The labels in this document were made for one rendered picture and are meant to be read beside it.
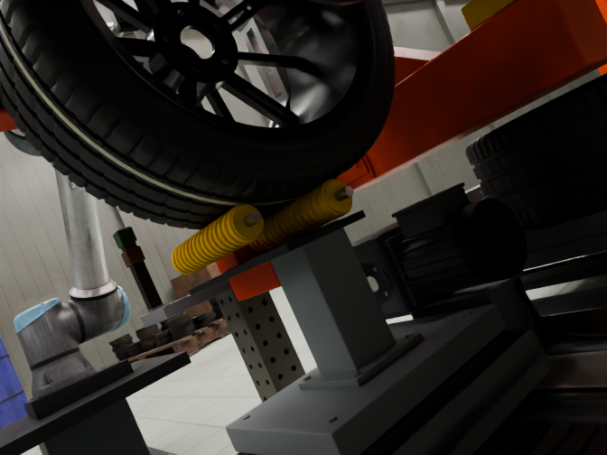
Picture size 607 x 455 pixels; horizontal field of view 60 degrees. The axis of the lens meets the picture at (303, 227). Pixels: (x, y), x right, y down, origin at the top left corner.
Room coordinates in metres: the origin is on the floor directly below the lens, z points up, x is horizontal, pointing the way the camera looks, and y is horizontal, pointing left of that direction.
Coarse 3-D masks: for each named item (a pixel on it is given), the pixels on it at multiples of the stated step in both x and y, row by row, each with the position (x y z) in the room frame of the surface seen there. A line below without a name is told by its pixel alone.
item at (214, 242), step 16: (240, 208) 0.77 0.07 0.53; (224, 224) 0.77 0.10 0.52; (240, 224) 0.76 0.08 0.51; (256, 224) 0.77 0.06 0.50; (192, 240) 0.87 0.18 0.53; (208, 240) 0.82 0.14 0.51; (224, 240) 0.78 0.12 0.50; (240, 240) 0.76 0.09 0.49; (176, 256) 0.92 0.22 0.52; (192, 256) 0.87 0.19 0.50; (208, 256) 0.85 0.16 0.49; (192, 272) 0.94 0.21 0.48
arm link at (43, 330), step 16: (48, 304) 1.65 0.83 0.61; (64, 304) 1.71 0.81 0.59; (16, 320) 1.62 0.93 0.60; (32, 320) 1.61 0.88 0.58; (48, 320) 1.63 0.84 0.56; (64, 320) 1.66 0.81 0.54; (80, 320) 1.69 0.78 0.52; (32, 336) 1.61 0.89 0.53; (48, 336) 1.62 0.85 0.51; (64, 336) 1.65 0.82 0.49; (80, 336) 1.70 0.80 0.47; (32, 352) 1.61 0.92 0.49; (48, 352) 1.61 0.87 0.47
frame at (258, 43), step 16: (208, 0) 1.13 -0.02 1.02; (224, 0) 1.11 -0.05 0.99; (240, 0) 1.13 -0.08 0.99; (256, 16) 1.14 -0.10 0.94; (240, 32) 1.18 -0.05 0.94; (256, 32) 1.14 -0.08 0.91; (256, 48) 1.17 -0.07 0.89; (272, 48) 1.16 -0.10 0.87; (272, 80) 1.18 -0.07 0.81; (288, 80) 1.15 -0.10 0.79; (272, 96) 1.17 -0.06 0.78; (288, 96) 1.14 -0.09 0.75
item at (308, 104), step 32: (96, 0) 0.88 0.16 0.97; (160, 0) 0.93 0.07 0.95; (192, 0) 0.97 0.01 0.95; (256, 0) 1.07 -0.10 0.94; (288, 0) 1.04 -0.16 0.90; (160, 32) 0.88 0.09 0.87; (224, 32) 0.96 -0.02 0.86; (288, 32) 1.08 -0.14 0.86; (320, 32) 1.01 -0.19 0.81; (352, 32) 0.94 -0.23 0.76; (128, 64) 0.65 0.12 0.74; (160, 64) 0.89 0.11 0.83; (192, 64) 0.90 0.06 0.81; (224, 64) 0.94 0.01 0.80; (256, 64) 1.04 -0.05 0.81; (288, 64) 1.08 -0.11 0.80; (320, 64) 1.02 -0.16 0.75; (352, 64) 0.92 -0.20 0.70; (160, 96) 0.67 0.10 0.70; (192, 96) 0.92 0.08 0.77; (256, 96) 1.01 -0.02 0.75; (320, 96) 0.99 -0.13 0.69; (352, 96) 0.87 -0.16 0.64; (224, 128) 0.71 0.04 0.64; (256, 128) 0.74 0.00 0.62; (288, 128) 0.78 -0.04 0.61; (320, 128) 0.81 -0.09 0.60
